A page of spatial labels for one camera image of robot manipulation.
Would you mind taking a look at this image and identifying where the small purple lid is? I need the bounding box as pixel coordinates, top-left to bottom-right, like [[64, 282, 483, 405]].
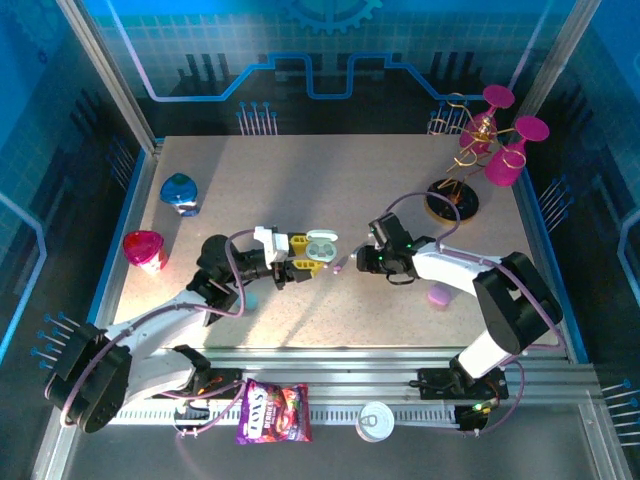
[[427, 282, 453, 307]]

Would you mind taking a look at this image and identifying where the blue plastic container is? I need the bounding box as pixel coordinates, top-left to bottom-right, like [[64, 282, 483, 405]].
[[159, 172, 200, 217]]

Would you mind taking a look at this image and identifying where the red pink plastic cup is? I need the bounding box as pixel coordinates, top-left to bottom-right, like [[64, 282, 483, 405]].
[[122, 230, 169, 276]]

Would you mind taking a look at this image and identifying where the purple candy bag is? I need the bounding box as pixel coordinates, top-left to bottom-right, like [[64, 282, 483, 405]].
[[234, 378, 314, 446]]

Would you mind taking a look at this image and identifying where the pink wine glass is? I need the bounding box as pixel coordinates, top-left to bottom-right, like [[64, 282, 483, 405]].
[[458, 83, 516, 156], [483, 115, 551, 189]]

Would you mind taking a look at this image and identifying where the silver tin can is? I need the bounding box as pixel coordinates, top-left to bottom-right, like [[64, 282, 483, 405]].
[[355, 401, 396, 443]]

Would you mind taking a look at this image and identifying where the black control box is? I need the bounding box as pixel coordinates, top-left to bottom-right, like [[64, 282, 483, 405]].
[[172, 402, 211, 436], [453, 398, 501, 434]]

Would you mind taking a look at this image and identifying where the gold wire glass rack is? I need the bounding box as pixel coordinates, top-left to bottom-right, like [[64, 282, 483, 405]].
[[424, 92, 527, 225]]

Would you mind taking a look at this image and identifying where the aluminium front rail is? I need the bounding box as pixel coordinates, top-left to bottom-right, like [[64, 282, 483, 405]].
[[99, 347, 601, 406]]

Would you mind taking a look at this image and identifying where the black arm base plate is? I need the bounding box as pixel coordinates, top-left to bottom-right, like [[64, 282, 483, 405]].
[[417, 366, 510, 401]]

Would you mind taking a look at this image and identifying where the white slotted cable duct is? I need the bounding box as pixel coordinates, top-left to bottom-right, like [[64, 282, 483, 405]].
[[117, 405, 464, 427]]

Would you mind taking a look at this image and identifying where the aluminium frame post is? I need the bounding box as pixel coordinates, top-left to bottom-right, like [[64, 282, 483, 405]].
[[53, 0, 164, 154], [517, 0, 604, 121]]

